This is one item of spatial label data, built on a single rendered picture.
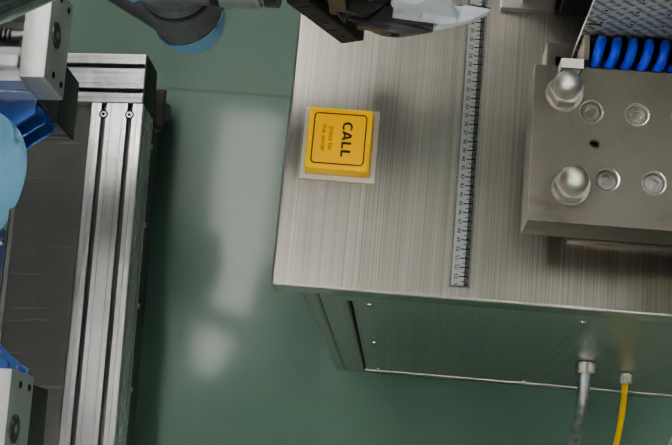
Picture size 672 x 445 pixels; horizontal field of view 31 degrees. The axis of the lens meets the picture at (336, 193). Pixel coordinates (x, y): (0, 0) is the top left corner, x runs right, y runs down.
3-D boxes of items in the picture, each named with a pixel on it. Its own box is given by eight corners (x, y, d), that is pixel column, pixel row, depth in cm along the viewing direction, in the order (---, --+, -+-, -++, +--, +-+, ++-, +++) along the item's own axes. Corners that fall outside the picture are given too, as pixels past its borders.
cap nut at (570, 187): (552, 168, 116) (558, 155, 112) (590, 171, 116) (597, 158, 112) (550, 204, 115) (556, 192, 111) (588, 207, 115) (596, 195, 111)
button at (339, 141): (311, 112, 133) (309, 105, 130) (374, 117, 132) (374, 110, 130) (305, 173, 131) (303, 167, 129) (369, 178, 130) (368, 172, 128)
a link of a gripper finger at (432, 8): (486, 19, 108) (387, -3, 109) (482, 43, 114) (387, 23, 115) (494, -12, 109) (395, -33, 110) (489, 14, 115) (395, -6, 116)
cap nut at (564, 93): (546, 75, 119) (551, 59, 114) (583, 78, 118) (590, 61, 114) (544, 110, 118) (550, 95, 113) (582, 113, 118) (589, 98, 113)
